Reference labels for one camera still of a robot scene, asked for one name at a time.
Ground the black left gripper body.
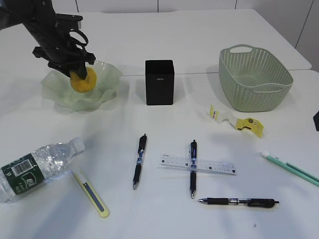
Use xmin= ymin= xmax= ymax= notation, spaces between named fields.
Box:
xmin=32 ymin=46 xmax=96 ymax=68

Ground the black gel pen bottom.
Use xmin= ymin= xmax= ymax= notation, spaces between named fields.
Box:
xmin=198 ymin=198 xmax=280 ymax=209

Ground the green white mechanical pencil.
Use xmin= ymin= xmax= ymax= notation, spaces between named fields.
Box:
xmin=260 ymin=151 xmax=319 ymax=187

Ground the yellow utility knife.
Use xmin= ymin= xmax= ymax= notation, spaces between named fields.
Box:
xmin=72 ymin=170 xmax=110 ymax=218

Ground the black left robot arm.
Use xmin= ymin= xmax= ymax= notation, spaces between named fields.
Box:
xmin=0 ymin=0 xmax=96 ymax=79

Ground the green woven plastic basket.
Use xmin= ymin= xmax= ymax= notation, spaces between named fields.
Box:
xmin=219 ymin=44 xmax=294 ymax=113

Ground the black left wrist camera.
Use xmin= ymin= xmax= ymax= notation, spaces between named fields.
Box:
xmin=55 ymin=13 xmax=83 ymax=31

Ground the clear plastic ruler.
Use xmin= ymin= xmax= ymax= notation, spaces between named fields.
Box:
xmin=159 ymin=154 xmax=237 ymax=175

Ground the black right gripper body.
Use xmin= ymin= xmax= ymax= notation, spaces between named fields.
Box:
xmin=313 ymin=113 xmax=319 ymax=131

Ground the black gel pen middle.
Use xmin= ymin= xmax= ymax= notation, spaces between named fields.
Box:
xmin=190 ymin=139 xmax=197 ymax=199

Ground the black gel pen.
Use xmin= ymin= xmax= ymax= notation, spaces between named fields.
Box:
xmin=133 ymin=134 xmax=147 ymax=190
xmin=190 ymin=139 xmax=197 ymax=199
xmin=198 ymin=198 xmax=280 ymax=209

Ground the green wavy glass plate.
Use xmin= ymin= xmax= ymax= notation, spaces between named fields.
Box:
xmin=41 ymin=60 xmax=122 ymax=111

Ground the black gel pen left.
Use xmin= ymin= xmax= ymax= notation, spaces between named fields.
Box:
xmin=133 ymin=134 xmax=147 ymax=190

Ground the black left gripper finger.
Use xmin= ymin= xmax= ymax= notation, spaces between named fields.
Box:
xmin=76 ymin=63 xmax=87 ymax=80
xmin=56 ymin=66 xmax=72 ymax=78

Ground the clear plastic water bottle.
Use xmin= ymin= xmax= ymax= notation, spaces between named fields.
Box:
xmin=0 ymin=137 xmax=85 ymax=203

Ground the yellow pear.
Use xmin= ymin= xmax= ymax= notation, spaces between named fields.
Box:
xmin=70 ymin=67 xmax=97 ymax=93

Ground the black square pen holder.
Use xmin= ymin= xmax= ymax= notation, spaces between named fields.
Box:
xmin=145 ymin=60 xmax=174 ymax=106

